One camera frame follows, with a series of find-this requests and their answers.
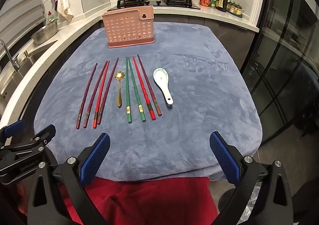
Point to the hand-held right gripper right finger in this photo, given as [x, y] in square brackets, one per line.
[225, 157]

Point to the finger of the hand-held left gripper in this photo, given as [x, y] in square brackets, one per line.
[13, 127]
[47, 132]

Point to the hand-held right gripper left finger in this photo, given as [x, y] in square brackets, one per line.
[96, 157]

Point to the red chopstick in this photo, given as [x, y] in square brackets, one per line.
[100, 99]
[143, 87]

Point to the pink perforated utensil holder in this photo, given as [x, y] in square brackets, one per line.
[124, 27]

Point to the blue fleece blanket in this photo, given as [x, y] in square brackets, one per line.
[199, 115]

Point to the steel kitchen sink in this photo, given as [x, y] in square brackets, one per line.
[22, 72]

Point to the chrome faucet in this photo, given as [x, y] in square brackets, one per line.
[12, 61]

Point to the person's red clothing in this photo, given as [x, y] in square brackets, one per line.
[149, 202]

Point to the gold metal spoon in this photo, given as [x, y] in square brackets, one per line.
[119, 90]

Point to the green chopstick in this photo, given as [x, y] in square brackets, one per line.
[136, 90]
[127, 90]

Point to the steel basin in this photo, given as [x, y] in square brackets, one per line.
[44, 32]

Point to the white ceramic soup spoon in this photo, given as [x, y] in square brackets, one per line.
[160, 77]

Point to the green dish soap bottle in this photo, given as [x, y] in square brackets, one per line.
[50, 18]

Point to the white window blinds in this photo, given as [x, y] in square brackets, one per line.
[22, 8]

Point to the black-framed glass door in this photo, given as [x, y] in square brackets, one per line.
[286, 52]

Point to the white kitchen countertop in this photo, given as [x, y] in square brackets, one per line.
[224, 19]

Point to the rack of spice jars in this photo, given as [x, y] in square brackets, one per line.
[235, 10]

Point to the small green-capped bottle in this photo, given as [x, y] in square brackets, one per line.
[213, 4]

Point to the red seasoning tub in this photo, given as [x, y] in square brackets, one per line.
[205, 1]

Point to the black gas stove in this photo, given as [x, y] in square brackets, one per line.
[159, 3]

